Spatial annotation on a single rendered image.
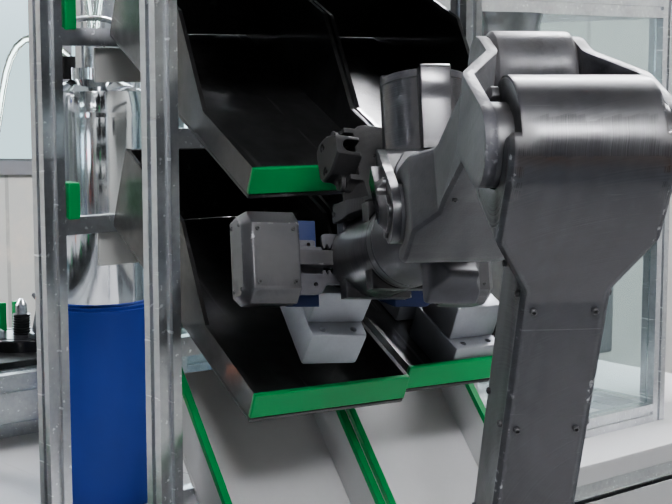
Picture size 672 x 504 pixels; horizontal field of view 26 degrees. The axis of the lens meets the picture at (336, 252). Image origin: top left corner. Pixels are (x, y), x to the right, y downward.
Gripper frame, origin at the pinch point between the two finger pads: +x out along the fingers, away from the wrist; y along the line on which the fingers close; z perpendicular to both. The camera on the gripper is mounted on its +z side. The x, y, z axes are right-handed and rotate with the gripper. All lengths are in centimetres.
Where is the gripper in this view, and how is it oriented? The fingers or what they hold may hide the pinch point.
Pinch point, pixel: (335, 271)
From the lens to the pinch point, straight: 104.6
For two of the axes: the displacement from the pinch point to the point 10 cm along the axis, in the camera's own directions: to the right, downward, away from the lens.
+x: -4.0, 1.7, 9.0
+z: -0.5, -9.9, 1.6
